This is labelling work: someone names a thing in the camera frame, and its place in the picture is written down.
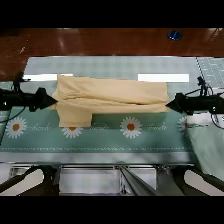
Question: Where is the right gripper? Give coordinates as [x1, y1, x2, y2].
[173, 92, 202, 116]

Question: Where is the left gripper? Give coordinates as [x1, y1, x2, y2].
[28, 86, 52, 113]

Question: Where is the yellow shirt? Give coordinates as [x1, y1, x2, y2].
[49, 74, 171, 129]

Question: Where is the pale green garment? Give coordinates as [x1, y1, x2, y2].
[184, 112, 224, 183]

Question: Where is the blue round object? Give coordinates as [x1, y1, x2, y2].
[167, 30, 183, 42]

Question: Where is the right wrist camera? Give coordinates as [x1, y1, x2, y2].
[195, 75, 214, 98]

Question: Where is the black cable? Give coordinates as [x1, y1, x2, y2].
[0, 105, 27, 124]
[209, 112, 224, 130]

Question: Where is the silver frame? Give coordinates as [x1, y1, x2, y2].
[0, 162, 202, 197]

